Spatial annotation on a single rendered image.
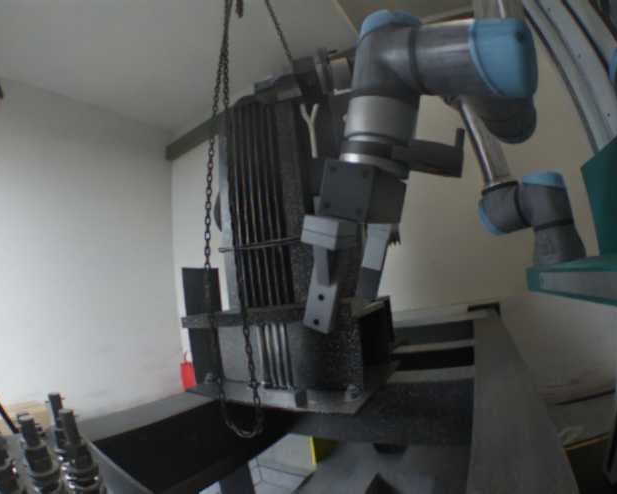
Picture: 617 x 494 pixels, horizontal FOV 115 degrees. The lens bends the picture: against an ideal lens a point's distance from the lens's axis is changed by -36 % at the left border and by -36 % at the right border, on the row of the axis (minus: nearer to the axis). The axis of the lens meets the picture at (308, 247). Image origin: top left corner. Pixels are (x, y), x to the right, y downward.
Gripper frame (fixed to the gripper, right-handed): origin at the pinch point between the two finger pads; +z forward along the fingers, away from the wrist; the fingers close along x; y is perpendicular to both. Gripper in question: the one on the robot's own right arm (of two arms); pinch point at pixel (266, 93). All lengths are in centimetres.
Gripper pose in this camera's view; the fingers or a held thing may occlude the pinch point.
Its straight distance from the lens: 77.5
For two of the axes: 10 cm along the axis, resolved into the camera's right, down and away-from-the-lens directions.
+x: 2.2, 1.4, 9.7
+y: 1.4, 9.7, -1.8
